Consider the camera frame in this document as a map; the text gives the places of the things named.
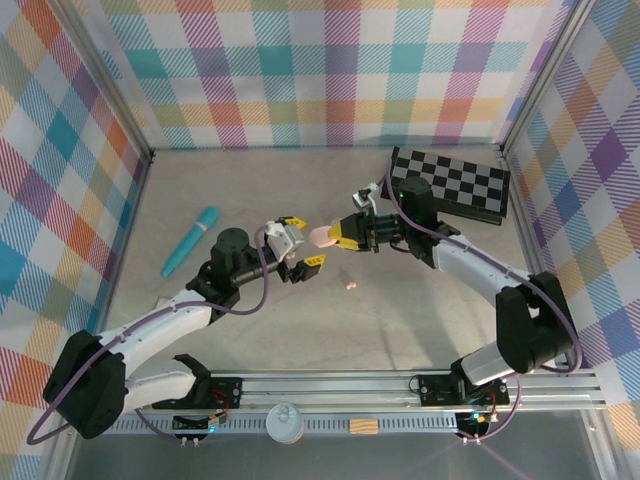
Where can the small wooden block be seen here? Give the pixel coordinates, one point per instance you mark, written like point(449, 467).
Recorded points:
point(364, 426)

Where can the teal cylindrical tube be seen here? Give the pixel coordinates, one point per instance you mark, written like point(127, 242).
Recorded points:
point(190, 242)

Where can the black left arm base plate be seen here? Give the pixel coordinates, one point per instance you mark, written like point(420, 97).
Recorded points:
point(227, 392)

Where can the pink earbud charging case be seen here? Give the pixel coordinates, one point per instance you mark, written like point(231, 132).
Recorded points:
point(321, 236)

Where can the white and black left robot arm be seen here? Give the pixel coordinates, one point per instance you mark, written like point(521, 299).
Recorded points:
point(160, 320)

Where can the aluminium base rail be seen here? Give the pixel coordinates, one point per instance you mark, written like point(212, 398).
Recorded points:
point(325, 387)

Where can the black and silver chessboard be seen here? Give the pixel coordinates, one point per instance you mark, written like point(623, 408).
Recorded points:
point(465, 175)

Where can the white tin can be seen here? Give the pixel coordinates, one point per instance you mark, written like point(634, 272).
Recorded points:
point(284, 422)

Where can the aluminium frame post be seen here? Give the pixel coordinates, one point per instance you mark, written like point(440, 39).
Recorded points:
point(109, 80)
point(545, 75)

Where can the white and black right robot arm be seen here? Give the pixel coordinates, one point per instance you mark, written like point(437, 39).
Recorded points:
point(470, 260)

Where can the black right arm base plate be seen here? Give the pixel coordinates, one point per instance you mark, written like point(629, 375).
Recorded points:
point(435, 390)

